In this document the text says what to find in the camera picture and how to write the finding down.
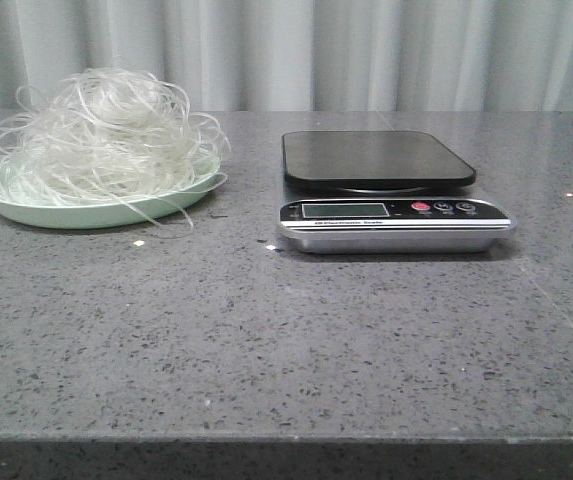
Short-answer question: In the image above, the light green round plate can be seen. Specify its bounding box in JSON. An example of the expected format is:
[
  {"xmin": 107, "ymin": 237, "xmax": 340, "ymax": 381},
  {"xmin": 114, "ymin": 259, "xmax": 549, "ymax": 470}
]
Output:
[{"xmin": 0, "ymin": 166, "xmax": 226, "ymax": 230}]

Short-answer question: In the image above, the white pleated curtain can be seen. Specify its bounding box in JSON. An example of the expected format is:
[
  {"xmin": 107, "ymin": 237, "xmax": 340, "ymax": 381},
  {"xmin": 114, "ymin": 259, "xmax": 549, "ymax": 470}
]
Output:
[{"xmin": 0, "ymin": 1, "xmax": 573, "ymax": 111}]

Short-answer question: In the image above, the white vermicelli noodle bundle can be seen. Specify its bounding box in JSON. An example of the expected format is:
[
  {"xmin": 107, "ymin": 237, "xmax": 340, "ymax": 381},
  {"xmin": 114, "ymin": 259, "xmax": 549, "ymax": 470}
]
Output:
[{"xmin": 0, "ymin": 68, "xmax": 229, "ymax": 205}]

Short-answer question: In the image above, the black silver kitchen scale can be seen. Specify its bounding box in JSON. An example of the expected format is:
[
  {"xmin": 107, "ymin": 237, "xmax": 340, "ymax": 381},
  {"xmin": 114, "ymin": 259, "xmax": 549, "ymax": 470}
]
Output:
[{"xmin": 277, "ymin": 131, "xmax": 516, "ymax": 254}]

